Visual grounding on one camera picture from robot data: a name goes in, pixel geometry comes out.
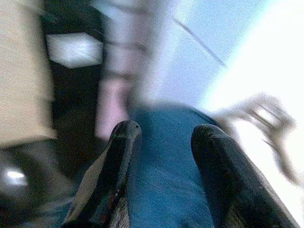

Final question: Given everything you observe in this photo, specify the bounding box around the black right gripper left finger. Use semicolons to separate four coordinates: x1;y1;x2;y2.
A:
62;120;143;228

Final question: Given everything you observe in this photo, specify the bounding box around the beige wooden cabinet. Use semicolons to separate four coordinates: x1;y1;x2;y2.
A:
0;0;59;147

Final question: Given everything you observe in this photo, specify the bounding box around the blue cloth garment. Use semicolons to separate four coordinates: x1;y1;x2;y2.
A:
123;102;228;228

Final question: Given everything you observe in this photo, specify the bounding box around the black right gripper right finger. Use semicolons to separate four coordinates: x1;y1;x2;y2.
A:
190;123;301;228

